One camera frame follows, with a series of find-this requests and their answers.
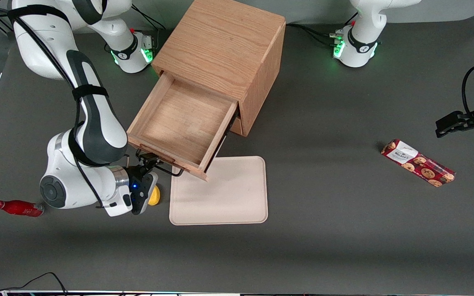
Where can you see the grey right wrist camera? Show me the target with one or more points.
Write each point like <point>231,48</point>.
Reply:
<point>144,193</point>

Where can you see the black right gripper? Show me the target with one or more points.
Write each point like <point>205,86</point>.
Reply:
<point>135,174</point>

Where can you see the red cookie box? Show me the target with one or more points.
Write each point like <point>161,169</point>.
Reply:
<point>418,162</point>

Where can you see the yellow lemon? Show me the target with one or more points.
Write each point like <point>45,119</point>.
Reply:
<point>155,198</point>

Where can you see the wooden drawer cabinet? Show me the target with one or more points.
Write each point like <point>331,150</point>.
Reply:
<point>220,41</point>

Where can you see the red bottle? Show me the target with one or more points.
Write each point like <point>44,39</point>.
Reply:
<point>19,208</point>

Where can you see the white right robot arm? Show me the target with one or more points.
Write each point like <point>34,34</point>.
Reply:
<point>89,135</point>

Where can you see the wooden drawer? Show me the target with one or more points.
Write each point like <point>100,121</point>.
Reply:
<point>237,127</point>
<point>179,119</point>

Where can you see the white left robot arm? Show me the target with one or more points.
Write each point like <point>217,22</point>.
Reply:
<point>364,49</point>

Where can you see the beige rectangular tray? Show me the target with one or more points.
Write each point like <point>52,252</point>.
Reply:
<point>228,197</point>

